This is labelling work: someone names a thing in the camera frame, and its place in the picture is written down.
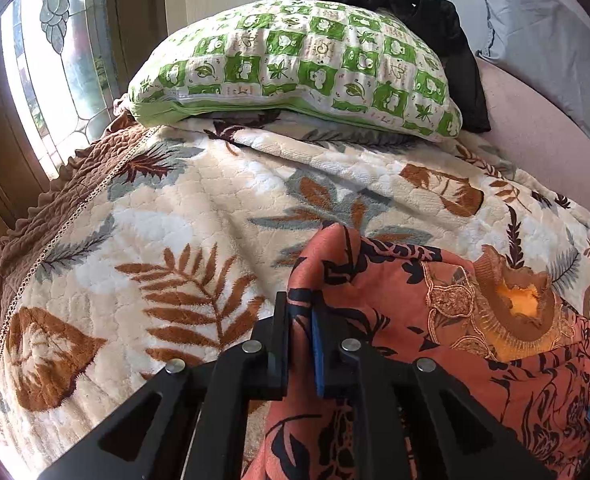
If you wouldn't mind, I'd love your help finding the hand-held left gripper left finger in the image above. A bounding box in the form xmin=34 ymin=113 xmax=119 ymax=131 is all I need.
xmin=39 ymin=292 xmax=292 ymax=480

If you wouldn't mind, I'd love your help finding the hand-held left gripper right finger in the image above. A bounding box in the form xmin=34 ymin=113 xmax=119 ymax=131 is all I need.
xmin=310 ymin=304 xmax=557 ymax=480

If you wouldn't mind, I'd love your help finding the orange black floral garment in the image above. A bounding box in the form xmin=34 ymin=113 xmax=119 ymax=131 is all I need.
xmin=242 ymin=221 xmax=590 ymax=480

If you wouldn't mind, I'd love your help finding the cream leaf print blanket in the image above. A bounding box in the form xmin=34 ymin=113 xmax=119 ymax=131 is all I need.
xmin=0 ymin=110 xmax=590 ymax=480

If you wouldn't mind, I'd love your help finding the brown quilted bedspread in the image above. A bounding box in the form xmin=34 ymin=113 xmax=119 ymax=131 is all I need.
xmin=0 ymin=110 xmax=162 ymax=436

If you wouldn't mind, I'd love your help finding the green white checkered pillow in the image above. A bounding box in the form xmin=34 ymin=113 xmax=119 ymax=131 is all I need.
xmin=127 ymin=0 xmax=464 ymax=142

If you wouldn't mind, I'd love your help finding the pink quilted headboard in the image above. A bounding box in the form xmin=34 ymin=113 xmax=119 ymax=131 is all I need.
xmin=474 ymin=55 xmax=590 ymax=234

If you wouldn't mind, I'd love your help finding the black cloth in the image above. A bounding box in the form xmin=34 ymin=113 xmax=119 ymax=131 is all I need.
xmin=278 ymin=0 xmax=492 ymax=134

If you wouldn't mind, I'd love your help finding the stained glass window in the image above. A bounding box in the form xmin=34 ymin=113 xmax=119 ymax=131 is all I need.
xmin=0 ymin=0 xmax=122 ymax=181

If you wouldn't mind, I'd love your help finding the grey pillow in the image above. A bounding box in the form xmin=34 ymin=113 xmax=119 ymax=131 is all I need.
xmin=475 ymin=0 xmax=590 ymax=156

